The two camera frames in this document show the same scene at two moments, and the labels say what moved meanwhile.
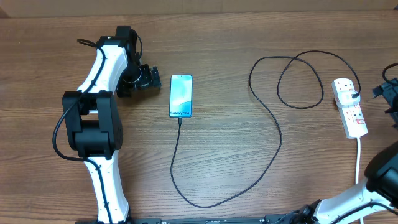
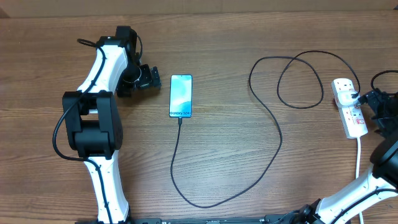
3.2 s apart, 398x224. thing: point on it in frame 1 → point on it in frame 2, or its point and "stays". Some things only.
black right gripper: [390, 89] → [388, 124]
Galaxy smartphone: [180, 96] stays
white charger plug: [345, 98] stays
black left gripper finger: [155, 77] stays
